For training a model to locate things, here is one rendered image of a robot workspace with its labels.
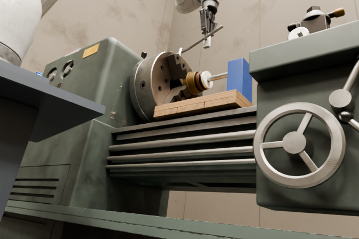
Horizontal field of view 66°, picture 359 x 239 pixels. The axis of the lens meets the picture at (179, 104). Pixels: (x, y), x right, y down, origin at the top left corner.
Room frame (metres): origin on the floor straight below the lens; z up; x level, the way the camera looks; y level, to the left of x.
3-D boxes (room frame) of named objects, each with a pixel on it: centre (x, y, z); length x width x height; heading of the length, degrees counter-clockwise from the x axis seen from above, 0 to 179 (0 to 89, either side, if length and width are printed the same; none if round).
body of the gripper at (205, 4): (1.02, -0.08, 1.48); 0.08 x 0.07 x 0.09; 140
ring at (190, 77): (0.98, -0.05, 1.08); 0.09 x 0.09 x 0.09; 49
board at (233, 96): (0.90, -0.15, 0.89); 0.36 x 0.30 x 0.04; 139
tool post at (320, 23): (0.62, -0.36, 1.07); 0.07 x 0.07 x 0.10; 49
